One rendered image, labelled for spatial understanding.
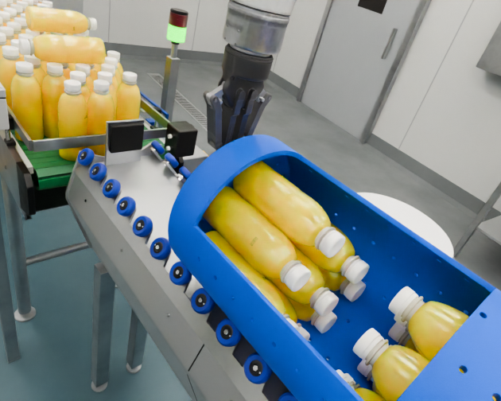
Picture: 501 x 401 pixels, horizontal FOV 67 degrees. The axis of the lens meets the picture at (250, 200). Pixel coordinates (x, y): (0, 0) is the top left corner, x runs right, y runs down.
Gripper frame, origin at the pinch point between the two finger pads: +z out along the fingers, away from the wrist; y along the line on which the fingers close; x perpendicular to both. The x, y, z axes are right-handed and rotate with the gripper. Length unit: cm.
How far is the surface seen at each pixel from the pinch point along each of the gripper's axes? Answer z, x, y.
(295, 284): 4.4, 24.9, 4.7
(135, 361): 108, -32, -8
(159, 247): 19.0, -3.2, 8.6
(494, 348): -6.4, 46.5, 3.1
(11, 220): 63, -77, 19
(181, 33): -3, -76, -38
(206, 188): -1.8, 7.4, 9.3
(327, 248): -0.2, 24.7, -0.3
